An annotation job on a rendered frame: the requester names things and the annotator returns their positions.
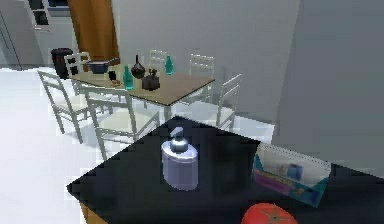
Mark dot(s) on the brown pastry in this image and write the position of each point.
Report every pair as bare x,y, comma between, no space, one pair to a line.
115,82

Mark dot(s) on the brown dining table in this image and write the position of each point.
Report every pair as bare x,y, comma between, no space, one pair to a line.
173,88

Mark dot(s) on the white dining chair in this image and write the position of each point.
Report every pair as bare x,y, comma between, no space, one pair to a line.
157,59
226,106
76,65
201,66
113,120
61,103

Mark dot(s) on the teal glass bottle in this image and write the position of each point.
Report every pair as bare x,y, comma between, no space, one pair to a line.
169,66
128,79

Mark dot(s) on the black box-shaped object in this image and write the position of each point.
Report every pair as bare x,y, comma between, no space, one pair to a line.
150,81

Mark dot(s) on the grey soap dispenser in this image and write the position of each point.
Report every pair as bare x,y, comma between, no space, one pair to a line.
180,166

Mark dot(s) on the dark brown vase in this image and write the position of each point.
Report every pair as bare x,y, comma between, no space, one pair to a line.
137,70

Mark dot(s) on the black counter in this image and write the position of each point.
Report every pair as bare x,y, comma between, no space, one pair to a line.
206,193

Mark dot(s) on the black cup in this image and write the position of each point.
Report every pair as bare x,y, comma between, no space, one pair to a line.
112,75

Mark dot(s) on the dark blue pan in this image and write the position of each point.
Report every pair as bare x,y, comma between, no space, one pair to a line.
100,66

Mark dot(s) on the teal tissue box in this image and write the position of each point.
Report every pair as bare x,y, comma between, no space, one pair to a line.
293,176

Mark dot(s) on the red tomato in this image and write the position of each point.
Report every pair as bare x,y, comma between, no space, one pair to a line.
266,215

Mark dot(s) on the brown wooden door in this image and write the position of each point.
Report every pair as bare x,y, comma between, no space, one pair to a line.
95,30

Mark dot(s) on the black bin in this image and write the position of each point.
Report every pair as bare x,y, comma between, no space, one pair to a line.
60,61

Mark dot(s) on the grey fridge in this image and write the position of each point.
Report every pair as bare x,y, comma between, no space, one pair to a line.
8,40

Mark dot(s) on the grey wall cupboard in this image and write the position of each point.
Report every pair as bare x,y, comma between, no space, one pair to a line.
40,15

